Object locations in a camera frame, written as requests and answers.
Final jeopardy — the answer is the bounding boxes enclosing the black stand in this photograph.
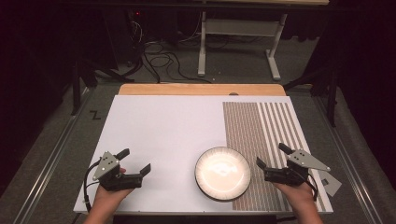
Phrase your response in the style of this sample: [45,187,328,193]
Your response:
[70,59,134,116]
[283,62,340,128]

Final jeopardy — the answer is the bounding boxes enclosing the person's left hand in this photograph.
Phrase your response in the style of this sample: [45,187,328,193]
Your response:
[92,185,135,216]

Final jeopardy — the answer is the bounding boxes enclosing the striped brown placemat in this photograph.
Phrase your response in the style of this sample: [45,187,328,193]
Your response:
[222,101,328,213]

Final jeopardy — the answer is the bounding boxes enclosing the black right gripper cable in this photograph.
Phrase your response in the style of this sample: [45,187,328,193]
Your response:
[306,178,319,202]

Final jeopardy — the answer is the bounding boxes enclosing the white plate with lined rim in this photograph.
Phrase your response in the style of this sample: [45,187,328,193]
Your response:
[194,146,252,203]

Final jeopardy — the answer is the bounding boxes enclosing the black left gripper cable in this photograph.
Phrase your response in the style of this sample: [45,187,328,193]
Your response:
[82,160,102,213]

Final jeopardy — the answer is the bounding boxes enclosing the black floor cables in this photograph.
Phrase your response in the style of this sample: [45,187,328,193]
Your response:
[141,41,213,84]

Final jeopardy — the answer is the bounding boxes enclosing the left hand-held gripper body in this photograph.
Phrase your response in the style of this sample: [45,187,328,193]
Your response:
[92,151,144,191]

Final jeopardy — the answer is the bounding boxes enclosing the white desk frame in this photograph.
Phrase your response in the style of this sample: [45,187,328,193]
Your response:
[197,10,289,81]

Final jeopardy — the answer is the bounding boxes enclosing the person's right hand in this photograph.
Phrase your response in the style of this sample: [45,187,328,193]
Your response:
[273,181,316,216]

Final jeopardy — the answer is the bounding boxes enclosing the metal floor rail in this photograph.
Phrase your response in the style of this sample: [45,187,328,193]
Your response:
[12,88,94,224]
[314,96,384,224]

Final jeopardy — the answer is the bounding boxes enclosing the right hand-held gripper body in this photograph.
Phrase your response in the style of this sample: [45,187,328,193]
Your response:
[264,148,332,188]

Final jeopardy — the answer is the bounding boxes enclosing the white board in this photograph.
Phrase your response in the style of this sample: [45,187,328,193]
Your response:
[73,94,334,215]

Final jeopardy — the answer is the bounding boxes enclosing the wooden table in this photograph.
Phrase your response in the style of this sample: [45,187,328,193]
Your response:
[118,83,287,97]

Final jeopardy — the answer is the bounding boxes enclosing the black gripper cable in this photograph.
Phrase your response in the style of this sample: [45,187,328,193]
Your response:
[82,160,102,213]
[306,178,319,202]

